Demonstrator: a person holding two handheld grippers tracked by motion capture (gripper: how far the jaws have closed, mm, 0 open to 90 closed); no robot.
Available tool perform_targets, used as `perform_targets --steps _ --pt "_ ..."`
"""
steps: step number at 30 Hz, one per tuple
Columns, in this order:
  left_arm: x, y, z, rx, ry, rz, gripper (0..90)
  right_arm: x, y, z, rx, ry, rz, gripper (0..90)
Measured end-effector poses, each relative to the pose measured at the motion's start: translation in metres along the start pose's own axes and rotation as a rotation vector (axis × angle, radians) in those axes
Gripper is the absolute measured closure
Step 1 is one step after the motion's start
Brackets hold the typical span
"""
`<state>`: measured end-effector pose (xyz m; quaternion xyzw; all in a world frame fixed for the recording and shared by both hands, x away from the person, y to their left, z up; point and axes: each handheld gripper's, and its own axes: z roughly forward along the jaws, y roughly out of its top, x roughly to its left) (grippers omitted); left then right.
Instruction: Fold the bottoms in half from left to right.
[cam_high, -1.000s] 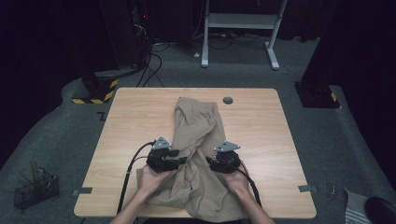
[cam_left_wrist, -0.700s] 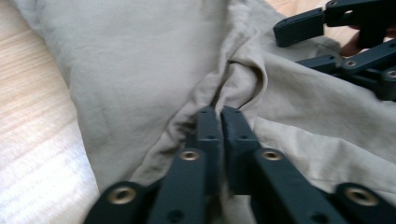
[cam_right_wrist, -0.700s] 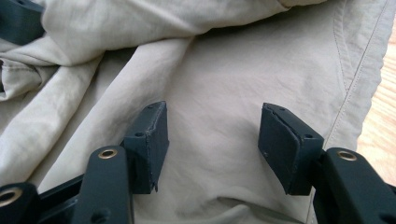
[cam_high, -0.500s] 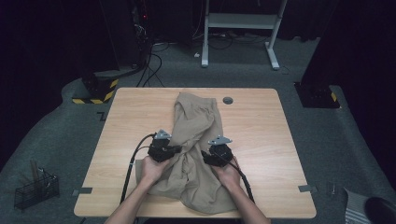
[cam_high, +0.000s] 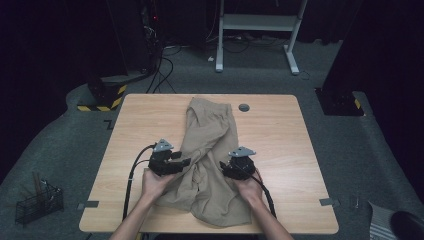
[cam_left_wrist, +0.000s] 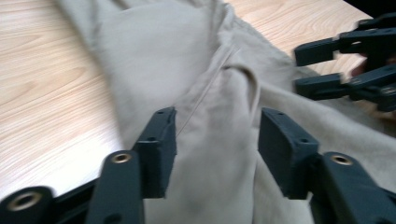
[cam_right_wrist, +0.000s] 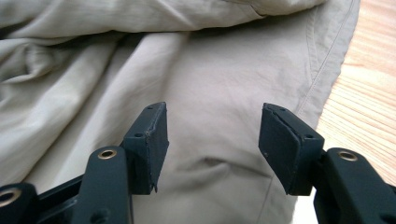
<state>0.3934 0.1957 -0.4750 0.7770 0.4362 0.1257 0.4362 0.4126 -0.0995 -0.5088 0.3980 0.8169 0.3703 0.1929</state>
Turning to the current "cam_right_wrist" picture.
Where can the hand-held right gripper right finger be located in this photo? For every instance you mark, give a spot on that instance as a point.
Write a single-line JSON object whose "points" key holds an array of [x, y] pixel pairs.
{"points": [[288, 149]]}

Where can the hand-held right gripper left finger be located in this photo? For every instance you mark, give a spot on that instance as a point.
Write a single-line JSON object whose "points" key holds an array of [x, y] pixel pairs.
{"points": [[148, 146]]}

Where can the beige shorts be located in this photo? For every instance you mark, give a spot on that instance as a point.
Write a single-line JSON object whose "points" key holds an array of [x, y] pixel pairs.
{"points": [[174, 93]]}

